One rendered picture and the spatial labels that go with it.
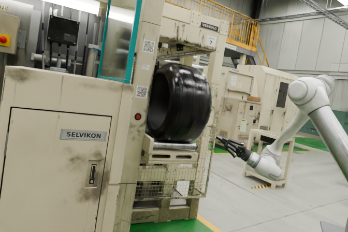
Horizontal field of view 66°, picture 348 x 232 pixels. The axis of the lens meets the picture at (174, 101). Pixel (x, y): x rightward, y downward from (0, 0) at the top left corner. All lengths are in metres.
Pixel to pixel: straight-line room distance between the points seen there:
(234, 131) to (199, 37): 4.39
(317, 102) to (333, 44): 12.59
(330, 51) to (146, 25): 12.58
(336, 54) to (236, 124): 8.27
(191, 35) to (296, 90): 1.06
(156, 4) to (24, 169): 1.22
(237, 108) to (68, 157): 5.56
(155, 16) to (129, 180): 1.06
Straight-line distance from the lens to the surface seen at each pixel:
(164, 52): 2.20
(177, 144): 1.79
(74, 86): 0.93
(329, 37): 14.14
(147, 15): 1.74
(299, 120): 1.63
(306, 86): 1.37
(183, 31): 2.12
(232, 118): 6.36
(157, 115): 2.11
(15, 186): 0.99
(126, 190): 1.84
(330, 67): 13.76
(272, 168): 1.76
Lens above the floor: 1.28
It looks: 3 degrees down
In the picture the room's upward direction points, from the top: 9 degrees clockwise
